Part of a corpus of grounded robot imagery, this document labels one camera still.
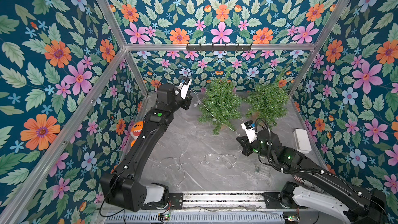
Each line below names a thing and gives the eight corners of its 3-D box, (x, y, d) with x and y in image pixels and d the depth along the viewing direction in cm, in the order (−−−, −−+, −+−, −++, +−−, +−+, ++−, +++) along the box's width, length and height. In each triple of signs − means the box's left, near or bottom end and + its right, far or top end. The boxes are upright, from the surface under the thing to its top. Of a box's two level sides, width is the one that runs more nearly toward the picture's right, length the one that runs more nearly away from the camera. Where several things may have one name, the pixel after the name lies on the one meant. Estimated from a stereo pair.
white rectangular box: (296, 152, 91) (300, 149, 87) (291, 132, 100) (295, 128, 96) (308, 154, 91) (312, 150, 87) (302, 133, 100) (306, 129, 95)
